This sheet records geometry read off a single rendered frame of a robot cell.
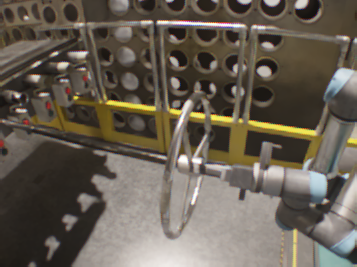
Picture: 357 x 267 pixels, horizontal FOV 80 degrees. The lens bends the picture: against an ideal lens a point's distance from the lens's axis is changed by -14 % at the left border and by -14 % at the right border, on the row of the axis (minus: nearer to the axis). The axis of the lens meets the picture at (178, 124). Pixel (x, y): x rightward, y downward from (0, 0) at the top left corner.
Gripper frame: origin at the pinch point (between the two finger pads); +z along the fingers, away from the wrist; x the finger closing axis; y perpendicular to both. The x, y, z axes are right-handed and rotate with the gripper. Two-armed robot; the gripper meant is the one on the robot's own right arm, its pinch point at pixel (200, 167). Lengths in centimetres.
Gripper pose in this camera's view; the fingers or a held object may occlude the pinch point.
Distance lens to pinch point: 63.6
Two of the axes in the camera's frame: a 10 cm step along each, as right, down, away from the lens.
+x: 2.7, 1.3, 9.5
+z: -9.5, -1.5, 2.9
